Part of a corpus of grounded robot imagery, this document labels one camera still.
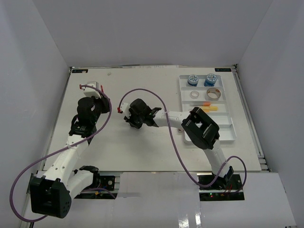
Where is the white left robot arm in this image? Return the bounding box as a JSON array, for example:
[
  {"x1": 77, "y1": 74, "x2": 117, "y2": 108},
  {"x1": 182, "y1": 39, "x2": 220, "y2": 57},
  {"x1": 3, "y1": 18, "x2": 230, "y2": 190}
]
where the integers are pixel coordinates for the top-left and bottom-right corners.
[{"x1": 29, "y1": 96, "x2": 110, "y2": 219}]

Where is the black table label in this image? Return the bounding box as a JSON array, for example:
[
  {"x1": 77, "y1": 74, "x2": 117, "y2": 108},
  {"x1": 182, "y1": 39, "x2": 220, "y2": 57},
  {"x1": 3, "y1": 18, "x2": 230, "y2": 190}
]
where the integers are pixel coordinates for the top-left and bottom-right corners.
[
  {"x1": 215, "y1": 68, "x2": 232, "y2": 72},
  {"x1": 71, "y1": 69, "x2": 88, "y2": 74}
]

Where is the left black table label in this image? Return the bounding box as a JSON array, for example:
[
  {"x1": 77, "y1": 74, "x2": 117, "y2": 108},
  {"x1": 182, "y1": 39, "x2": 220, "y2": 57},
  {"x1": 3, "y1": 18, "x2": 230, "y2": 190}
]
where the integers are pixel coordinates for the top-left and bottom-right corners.
[{"x1": 71, "y1": 69, "x2": 88, "y2": 74}]

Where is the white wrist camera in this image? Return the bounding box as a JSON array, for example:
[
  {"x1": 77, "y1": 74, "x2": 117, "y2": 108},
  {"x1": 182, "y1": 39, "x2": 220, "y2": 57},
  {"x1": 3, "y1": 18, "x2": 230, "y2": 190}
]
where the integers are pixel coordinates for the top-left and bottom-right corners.
[
  {"x1": 79, "y1": 81, "x2": 102, "y2": 98},
  {"x1": 117, "y1": 102, "x2": 131, "y2": 118}
]

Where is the right black table label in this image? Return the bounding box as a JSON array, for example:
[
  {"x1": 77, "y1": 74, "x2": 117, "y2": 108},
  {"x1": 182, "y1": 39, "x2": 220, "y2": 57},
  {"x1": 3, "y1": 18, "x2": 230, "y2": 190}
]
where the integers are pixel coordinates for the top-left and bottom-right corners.
[{"x1": 215, "y1": 68, "x2": 232, "y2": 72}]

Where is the white compartment tray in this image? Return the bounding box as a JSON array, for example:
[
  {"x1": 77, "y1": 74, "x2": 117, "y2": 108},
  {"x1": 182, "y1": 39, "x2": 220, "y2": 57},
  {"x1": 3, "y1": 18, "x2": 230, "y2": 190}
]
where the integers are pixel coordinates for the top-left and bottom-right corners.
[{"x1": 179, "y1": 73, "x2": 237, "y2": 143}]

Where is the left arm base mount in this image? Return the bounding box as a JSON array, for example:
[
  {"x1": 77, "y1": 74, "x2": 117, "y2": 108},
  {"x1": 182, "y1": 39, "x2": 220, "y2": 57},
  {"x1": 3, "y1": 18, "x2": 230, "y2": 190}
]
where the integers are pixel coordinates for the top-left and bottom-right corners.
[{"x1": 75, "y1": 174, "x2": 118, "y2": 200}]

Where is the brown packing tape roll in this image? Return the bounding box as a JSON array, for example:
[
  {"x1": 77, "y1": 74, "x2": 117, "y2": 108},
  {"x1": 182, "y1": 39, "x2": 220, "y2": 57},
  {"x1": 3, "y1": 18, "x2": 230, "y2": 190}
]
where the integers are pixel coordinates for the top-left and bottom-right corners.
[{"x1": 205, "y1": 87, "x2": 221, "y2": 101}]

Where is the yellow white highlighter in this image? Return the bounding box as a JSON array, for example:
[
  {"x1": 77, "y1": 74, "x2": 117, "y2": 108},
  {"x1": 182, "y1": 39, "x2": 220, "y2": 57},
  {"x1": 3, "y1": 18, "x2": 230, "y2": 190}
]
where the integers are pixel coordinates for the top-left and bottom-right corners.
[{"x1": 208, "y1": 106, "x2": 218, "y2": 111}]

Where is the blue tape roll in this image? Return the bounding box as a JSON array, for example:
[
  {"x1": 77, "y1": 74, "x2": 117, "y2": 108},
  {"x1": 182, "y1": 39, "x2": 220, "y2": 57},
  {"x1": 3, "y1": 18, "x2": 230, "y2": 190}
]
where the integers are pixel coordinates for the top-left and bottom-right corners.
[
  {"x1": 204, "y1": 74, "x2": 218, "y2": 87},
  {"x1": 187, "y1": 74, "x2": 199, "y2": 86}
]

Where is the clear tape roll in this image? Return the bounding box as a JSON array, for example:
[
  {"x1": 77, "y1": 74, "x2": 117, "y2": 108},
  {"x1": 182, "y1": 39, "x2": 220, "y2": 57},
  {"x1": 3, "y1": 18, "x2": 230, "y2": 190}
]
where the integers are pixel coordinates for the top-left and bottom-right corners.
[{"x1": 190, "y1": 91, "x2": 200, "y2": 99}]

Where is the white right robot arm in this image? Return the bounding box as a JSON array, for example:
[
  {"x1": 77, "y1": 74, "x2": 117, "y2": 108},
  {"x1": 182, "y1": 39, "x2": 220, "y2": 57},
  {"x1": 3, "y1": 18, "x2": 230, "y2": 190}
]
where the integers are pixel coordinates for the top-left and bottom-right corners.
[{"x1": 118, "y1": 98, "x2": 234, "y2": 190}]

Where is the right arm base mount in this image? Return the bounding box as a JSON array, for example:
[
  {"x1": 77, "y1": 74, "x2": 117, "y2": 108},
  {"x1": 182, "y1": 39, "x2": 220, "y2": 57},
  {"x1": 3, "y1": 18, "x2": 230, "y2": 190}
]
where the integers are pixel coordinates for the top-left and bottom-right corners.
[{"x1": 199, "y1": 174, "x2": 245, "y2": 202}]

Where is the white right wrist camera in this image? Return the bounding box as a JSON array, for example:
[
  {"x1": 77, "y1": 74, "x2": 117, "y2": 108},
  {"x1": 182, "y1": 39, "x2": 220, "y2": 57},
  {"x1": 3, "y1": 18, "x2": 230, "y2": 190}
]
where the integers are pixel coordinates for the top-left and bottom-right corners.
[{"x1": 117, "y1": 102, "x2": 131, "y2": 118}]

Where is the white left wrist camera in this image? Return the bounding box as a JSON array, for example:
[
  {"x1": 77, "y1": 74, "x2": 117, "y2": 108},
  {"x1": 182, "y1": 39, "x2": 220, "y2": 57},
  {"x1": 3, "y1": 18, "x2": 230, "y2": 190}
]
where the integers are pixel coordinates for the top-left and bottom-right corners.
[{"x1": 79, "y1": 81, "x2": 102, "y2": 98}]

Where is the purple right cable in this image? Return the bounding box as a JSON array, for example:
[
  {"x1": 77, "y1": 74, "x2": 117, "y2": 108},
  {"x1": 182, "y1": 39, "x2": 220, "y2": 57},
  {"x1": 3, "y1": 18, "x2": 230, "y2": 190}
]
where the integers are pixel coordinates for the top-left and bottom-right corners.
[{"x1": 118, "y1": 88, "x2": 247, "y2": 194}]

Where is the purple cable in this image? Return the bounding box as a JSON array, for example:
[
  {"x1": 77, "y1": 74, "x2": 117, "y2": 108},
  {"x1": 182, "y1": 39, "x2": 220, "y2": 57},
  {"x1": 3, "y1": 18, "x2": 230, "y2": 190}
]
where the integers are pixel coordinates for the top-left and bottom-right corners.
[
  {"x1": 118, "y1": 88, "x2": 247, "y2": 194},
  {"x1": 9, "y1": 84, "x2": 118, "y2": 223}
]

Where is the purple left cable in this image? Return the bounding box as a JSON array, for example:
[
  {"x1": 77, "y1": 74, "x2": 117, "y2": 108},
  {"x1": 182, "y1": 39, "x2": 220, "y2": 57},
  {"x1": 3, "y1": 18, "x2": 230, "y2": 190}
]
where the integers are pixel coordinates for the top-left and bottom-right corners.
[{"x1": 9, "y1": 84, "x2": 118, "y2": 223}]

